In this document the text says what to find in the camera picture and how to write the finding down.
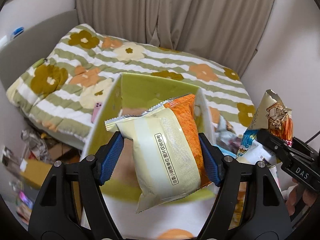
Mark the grey headboard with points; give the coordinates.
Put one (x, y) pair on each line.
(33, 44)

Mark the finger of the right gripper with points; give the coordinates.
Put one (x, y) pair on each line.
(275, 145)

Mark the cream orange snack packet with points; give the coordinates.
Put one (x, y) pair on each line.
(167, 155)

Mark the beige orange tiger snack bag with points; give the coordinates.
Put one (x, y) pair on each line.
(273, 116)

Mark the floral striped quilt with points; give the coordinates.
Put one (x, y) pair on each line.
(58, 93)

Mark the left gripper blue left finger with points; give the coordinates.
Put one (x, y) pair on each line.
(108, 157)

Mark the blue white snack bag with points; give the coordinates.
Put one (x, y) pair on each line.
(251, 151)

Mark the person right hand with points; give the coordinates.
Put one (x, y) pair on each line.
(308, 198)

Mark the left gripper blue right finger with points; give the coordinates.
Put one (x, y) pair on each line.
(212, 157)

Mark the green cardboard box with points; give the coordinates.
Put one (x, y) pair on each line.
(133, 94)

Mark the beige curtain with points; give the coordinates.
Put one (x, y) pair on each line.
(225, 31)

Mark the pink phone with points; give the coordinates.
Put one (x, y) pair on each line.
(96, 111)

